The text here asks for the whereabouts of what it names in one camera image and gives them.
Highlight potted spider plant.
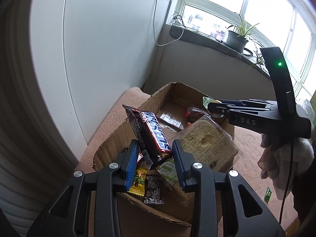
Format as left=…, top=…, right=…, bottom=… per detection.
left=224, top=12, right=259, bottom=54

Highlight white cabinet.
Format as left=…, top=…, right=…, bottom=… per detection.
left=29, top=0, right=170, bottom=158

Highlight dark green candy packet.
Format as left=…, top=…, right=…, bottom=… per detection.
left=264, top=187, right=272, bottom=204

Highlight yellow ball candy green wrapper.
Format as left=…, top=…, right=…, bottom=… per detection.
left=202, top=96, right=222, bottom=110

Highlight brown cardboard box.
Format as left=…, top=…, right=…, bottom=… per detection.
left=92, top=81, right=238, bottom=228

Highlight cracker pack clear wrapper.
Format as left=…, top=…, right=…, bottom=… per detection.
left=157, top=115, right=243, bottom=206

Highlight dried fruit red clear packet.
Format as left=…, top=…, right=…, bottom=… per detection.
left=185, top=106, right=208, bottom=127

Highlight yellow candy packet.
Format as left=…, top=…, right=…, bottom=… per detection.
left=128, top=167, right=147, bottom=197

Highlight brown Snickers bar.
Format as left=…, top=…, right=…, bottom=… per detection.
left=123, top=104, right=172, bottom=170

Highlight white cloth glove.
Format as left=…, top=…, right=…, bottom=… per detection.
left=258, top=134, right=315, bottom=200

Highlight black tangled charger cables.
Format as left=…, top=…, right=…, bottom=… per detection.
left=171, top=11, right=198, bottom=34

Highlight white window frame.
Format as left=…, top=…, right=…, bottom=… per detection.
left=172, top=0, right=315, bottom=100

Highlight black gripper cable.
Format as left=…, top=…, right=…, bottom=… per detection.
left=278, top=137, right=295, bottom=224

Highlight black candy packet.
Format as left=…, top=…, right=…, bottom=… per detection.
left=143, top=174, right=165, bottom=205

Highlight white hanging cable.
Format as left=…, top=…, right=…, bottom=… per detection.
left=152, top=0, right=185, bottom=47

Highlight small spider plant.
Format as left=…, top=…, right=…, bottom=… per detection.
left=249, top=49, right=265, bottom=73

